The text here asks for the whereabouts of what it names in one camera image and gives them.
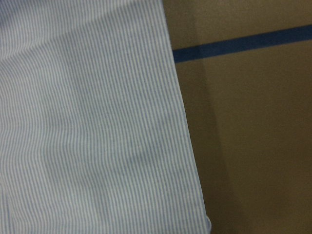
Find light blue striped shirt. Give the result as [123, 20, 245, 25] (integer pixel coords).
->
[0, 0, 211, 234]

